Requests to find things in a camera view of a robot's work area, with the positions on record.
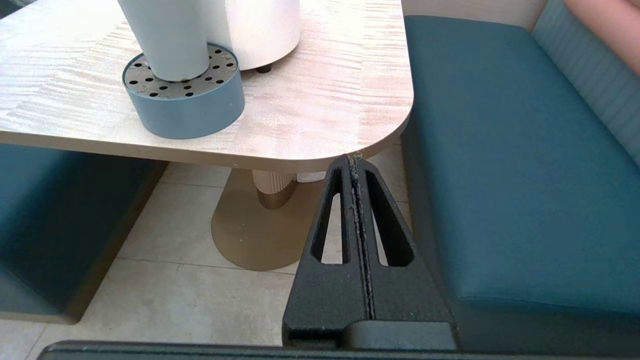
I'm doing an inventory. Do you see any pink bolster cushion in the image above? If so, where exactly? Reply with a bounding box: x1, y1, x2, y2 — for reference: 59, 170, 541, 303
564, 0, 640, 78

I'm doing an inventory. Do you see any teal upholstered bench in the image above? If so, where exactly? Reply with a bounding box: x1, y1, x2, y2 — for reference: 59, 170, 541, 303
400, 0, 640, 356
0, 144, 170, 326

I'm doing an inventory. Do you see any large blue perforated drip tray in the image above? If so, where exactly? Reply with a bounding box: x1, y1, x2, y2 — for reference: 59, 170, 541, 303
122, 42, 246, 140

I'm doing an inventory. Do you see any grey plastic cup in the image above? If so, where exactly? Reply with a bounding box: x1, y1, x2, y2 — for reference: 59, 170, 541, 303
117, 0, 232, 83

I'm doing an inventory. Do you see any clear water dispenser white base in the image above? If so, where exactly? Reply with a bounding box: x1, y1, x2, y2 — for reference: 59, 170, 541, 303
227, 0, 302, 75

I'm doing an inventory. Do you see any gold table pedestal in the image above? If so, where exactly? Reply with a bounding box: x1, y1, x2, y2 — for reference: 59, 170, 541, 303
211, 168, 331, 272

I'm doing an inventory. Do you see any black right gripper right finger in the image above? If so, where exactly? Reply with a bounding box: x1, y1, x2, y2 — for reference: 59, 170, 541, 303
354, 155, 455, 323

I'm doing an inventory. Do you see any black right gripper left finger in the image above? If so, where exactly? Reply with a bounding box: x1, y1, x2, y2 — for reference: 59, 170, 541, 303
281, 154, 373, 348

